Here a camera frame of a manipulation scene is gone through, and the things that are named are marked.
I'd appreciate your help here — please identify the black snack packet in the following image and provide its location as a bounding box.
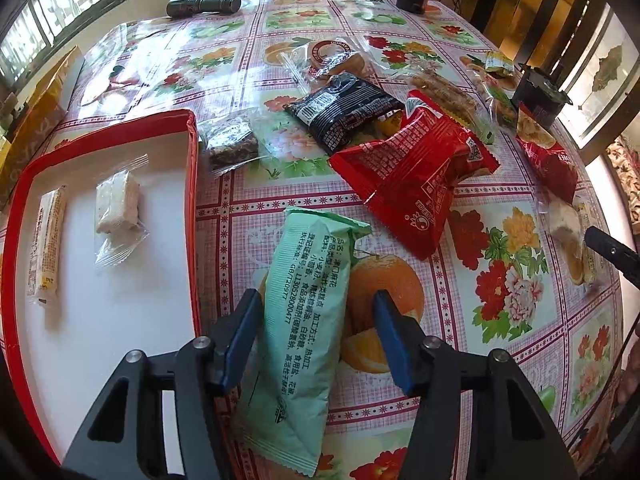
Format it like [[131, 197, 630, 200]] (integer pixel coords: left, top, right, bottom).
[[284, 72, 404, 155]]

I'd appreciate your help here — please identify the pale nougat clear wrapper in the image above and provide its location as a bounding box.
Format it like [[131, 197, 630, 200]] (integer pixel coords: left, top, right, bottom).
[[544, 195, 601, 287]]

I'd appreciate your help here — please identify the white nougat clear wrapper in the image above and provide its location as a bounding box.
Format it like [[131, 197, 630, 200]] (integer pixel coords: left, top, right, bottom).
[[94, 154, 149, 270]]

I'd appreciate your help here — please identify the dark seed bar clear wrapper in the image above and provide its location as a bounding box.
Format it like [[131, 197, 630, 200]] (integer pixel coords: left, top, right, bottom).
[[198, 108, 262, 178]]

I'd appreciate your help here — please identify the red white tray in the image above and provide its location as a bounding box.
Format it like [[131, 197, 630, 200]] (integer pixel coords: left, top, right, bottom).
[[1, 110, 200, 460]]

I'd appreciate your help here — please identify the green snack bar packet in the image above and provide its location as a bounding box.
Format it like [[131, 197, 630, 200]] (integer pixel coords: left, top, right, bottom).
[[236, 207, 371, 477]]

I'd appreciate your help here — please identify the yellow white snack packet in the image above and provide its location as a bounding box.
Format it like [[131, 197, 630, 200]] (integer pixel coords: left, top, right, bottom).
[[484, 51, 514, 78]]

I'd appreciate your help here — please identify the long cream cracker packet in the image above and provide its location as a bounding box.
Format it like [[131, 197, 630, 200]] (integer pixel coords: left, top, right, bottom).
[[26, 185, 67, 308]]

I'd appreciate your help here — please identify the large red snack bag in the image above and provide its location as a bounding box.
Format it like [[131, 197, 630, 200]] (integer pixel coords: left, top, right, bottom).
[[329, 90, 499, 260]]

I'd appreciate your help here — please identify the small red snack bag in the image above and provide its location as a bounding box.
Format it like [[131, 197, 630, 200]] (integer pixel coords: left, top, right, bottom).
[[516, 104, 578, 204]]

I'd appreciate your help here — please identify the black flashlight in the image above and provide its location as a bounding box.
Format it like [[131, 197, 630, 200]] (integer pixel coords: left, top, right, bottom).
[[166, 0, 242, 18]]

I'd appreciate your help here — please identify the peanut brittle clear packet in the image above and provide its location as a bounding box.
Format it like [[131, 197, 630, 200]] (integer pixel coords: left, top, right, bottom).
[[408, 70, 497, 145]]

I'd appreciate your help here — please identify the floral plastic tablecloth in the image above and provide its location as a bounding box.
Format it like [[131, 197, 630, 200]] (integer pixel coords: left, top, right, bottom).
[[1, 0, 624, 479]]

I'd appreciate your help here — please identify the black cylindrical motor near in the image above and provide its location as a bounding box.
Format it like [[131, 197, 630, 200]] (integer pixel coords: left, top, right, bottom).
[[511, 63, 573, 129]]

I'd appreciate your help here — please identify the round pastry clear wrapper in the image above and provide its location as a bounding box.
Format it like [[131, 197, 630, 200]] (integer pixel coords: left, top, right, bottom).
[[278, 38, 372, 96]]

